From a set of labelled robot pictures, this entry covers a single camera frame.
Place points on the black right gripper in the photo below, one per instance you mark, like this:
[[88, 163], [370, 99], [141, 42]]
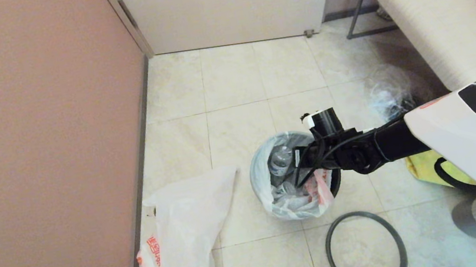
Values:
[[352, 152]]

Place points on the white red-print trash bag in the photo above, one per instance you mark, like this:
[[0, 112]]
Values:
[[289, 203]]

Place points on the white plastic bag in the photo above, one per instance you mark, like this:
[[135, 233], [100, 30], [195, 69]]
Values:
[[187, 234]]

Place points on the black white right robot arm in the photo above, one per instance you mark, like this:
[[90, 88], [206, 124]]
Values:
[[467, 138]]

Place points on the clear bag with black items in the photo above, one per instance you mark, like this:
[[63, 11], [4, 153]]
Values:
[[388, 93]]

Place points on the yellow fabric tote bag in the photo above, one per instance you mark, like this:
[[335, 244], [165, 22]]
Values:
[[425, 172]]

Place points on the crushed clear plastic bottle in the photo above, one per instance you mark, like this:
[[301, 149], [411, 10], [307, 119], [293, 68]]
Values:
[[280, 160]]

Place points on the small metal door stop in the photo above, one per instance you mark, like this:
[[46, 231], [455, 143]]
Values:
[[309, 33]]

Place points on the white door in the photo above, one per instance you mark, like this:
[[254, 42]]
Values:
[[229, 4]]

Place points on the black cylindrical right wrist camera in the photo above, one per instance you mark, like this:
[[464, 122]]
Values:
[[327, 121]]

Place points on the grey door frame strip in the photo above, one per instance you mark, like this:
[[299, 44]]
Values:
[[129, 23]]

